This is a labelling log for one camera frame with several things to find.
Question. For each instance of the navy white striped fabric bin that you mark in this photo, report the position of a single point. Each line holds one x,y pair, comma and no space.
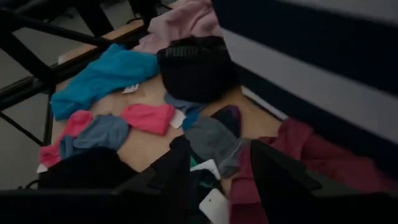
311,62

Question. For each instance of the black Puma garment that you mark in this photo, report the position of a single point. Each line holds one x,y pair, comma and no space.
196,74

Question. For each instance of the grey sock with blue heel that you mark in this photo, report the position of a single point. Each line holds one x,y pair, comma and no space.
214,143

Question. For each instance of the black aluminium table frame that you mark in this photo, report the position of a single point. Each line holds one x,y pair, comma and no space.
31,62

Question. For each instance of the dark navy sock with green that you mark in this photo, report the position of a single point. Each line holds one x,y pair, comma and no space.
205,184

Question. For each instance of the maroon garment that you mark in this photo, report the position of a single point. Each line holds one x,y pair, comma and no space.
326,155

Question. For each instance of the large black garment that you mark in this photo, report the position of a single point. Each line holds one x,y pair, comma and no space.
90,168

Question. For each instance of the pink garment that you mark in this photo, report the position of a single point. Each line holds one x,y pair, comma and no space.
186,21

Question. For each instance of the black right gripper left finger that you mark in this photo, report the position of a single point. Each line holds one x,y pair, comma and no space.
174,174

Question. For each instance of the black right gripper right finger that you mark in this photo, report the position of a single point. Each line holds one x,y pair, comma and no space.
273,174

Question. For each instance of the dark purple sock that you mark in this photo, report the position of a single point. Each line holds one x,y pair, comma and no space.
231,116

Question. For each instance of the bright blue shirt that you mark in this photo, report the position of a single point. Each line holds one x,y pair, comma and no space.
102,77

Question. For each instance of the red pink sock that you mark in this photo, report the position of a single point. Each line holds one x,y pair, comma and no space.
74,124
147,118

